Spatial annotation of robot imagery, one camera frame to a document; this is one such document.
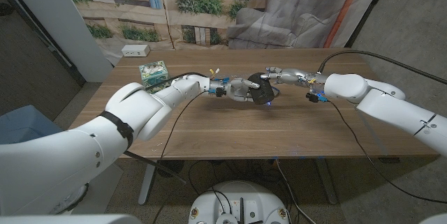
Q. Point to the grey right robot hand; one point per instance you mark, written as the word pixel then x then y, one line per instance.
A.
pixel 293 76

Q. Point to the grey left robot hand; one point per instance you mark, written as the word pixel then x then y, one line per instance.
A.
pixel 237 89

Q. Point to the black cylindrical speaker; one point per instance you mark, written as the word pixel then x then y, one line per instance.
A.
pixel 263 91

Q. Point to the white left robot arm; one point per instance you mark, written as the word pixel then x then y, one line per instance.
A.
pixel 70 161

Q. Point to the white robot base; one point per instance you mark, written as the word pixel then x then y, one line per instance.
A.
pixel 241 196

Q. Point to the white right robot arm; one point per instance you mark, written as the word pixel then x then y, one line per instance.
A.
pixel 391 107

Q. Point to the green patterned tissue box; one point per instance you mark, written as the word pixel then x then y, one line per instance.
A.
pixel 152 70

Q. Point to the printed building backdrop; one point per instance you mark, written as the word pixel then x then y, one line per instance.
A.
pixel 297 7

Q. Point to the black round floor object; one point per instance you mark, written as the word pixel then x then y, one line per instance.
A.
pixel 173 168

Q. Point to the white power strip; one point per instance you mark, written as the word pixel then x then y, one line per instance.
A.
pixel 135 50

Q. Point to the grey table leg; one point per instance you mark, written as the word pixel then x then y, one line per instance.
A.
pixel 327 182

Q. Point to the white table leg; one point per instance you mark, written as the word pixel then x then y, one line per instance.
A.
pixel 146 185

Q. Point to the white pillar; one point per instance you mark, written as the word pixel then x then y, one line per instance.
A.
pixel 63 18

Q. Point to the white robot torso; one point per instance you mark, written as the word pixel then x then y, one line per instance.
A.
pixel 70 220

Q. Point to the blue bin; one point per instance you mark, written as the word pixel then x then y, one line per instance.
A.
pixel 21 126

